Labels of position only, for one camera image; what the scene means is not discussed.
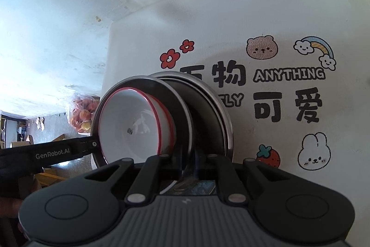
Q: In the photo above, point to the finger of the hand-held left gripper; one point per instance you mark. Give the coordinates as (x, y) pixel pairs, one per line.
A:
(86, 145)

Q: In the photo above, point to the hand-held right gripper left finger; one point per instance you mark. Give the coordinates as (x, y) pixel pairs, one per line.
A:
(157, 163)

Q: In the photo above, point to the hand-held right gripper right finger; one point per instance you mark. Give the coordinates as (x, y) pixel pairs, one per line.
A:
(215, 163)

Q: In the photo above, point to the white bowl with grey mark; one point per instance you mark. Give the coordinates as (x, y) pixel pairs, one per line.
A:
(121, 119)

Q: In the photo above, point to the stainless steel bowl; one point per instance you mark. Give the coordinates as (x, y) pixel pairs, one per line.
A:
(170, 96)

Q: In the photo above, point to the person's left hand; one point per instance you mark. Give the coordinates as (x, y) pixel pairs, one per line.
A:
(8, 208)

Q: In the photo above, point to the cardboard box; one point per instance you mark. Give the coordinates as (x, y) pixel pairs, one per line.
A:
(34, 142)

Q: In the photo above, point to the bag of orange fruit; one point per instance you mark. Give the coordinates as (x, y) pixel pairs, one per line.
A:
(82, 114)

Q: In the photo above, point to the white printed cloth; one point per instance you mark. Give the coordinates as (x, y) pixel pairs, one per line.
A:
(289, 18)

